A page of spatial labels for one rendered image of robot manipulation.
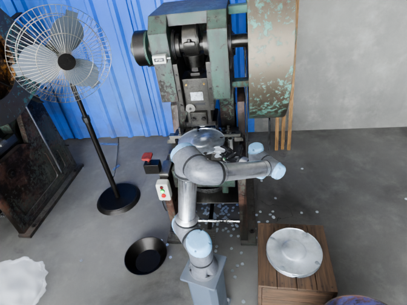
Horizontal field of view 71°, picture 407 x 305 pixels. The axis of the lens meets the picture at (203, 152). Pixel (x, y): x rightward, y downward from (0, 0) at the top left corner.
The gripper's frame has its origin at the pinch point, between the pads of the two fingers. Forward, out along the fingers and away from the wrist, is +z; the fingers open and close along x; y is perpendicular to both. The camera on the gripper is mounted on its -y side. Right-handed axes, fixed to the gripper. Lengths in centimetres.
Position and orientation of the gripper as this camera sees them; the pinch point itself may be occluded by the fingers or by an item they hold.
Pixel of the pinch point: (216, 147)
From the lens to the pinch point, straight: 170.0
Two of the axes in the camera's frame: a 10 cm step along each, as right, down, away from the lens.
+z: -7.1, -3.5, 6.1
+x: 1.1, 8.0, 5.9
